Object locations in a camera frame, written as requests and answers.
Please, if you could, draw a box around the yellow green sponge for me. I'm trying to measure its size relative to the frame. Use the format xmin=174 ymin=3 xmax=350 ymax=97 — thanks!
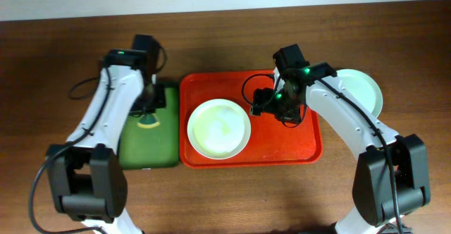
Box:
xmin=137 ymin=113 xmax=160 ymax=129

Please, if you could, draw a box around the cream white plate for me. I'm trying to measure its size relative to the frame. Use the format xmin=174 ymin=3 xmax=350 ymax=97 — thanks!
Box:
xmin=186 ymin=99 xmax=252 ymax=161

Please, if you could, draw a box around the mint green plate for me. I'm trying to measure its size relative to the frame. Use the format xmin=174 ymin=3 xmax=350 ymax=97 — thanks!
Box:
xmin=337 ymin=69 xmax=383 ymax=117

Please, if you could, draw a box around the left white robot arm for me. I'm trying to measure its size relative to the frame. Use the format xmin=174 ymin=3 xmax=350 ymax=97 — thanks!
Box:
xmin=46 ymin=47 xmax=165 ymax=233

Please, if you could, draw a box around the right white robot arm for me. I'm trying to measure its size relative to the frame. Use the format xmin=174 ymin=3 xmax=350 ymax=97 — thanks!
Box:
xmin=250 ymin=62 xmax=431 ymax=233

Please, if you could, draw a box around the red plastic tray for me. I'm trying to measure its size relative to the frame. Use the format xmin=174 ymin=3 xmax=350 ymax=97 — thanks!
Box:
xmin=179 ymin=70 xmax=323 ymax=169

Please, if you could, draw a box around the dark green tray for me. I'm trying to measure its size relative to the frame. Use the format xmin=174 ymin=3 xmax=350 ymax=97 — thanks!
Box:
xmin=118 ymin=82 xmax=179 ymax=170

